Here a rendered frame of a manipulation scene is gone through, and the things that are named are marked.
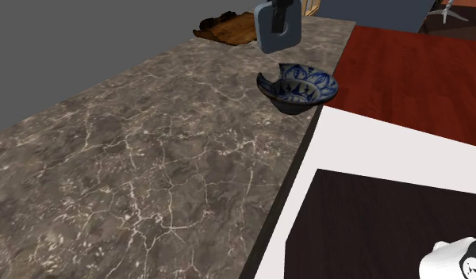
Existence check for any blue-grey rounded square slab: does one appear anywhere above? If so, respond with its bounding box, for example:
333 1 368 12
254 0 303 55

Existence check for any light wooden furniture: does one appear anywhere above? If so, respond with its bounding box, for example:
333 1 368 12
302 0 322 17

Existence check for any brown ragged flat sheet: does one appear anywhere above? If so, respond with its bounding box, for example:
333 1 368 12
192 10 259 47

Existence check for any broken blue white bowl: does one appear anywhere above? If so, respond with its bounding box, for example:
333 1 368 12
255 63 340 116

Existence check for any white chair base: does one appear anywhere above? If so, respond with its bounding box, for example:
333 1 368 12
427 0 470 25

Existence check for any dark robot stand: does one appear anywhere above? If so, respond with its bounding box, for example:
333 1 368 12
284 168 476 279

